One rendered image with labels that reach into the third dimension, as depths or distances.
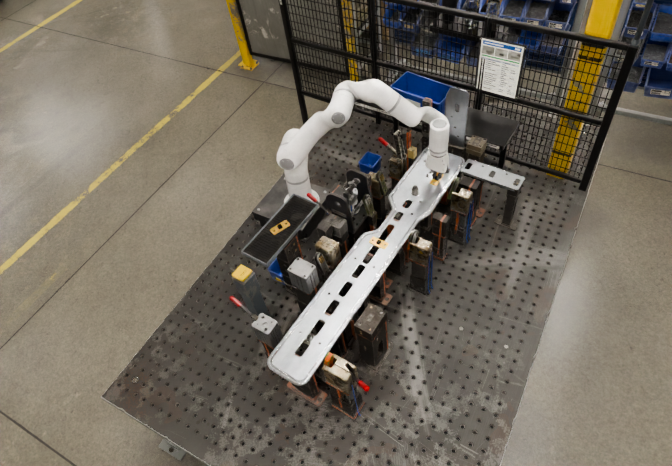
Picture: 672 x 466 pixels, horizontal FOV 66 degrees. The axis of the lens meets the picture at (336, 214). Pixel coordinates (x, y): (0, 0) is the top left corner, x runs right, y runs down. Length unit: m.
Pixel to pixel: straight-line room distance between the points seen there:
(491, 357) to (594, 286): 1.33
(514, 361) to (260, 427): 1.09
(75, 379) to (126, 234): 1.12
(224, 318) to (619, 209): 2.71
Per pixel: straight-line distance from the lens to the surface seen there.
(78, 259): 4.19
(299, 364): 2.03
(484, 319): 2.45
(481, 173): 2.59
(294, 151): 2.42
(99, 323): 3.76
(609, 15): 2.51
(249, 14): 5.07
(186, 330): 2.62
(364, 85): 2.20
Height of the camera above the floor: 2.81
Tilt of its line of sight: 49 degrees down
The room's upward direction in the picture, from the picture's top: 10 degrees counter-clockwise
